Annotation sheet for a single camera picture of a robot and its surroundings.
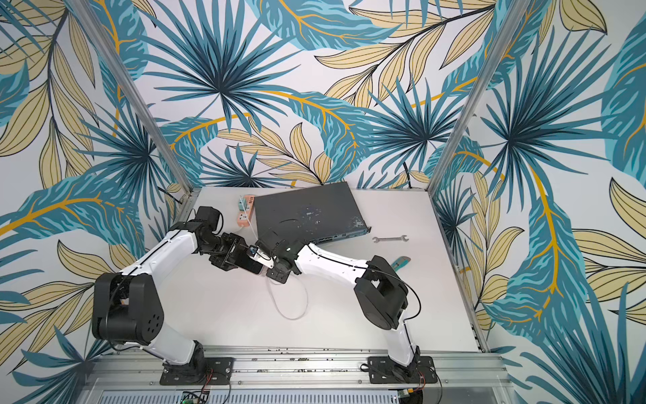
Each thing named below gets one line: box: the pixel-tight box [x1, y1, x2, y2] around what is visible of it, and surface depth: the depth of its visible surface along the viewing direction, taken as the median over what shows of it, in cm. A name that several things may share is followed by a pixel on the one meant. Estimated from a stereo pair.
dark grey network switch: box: [254, 181, 372, 245], surface depth 109 cm
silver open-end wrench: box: [371, 234, 409, 244], surface depth 105 cm
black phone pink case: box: [233, 256, 266, 276], surface depth 86 cm
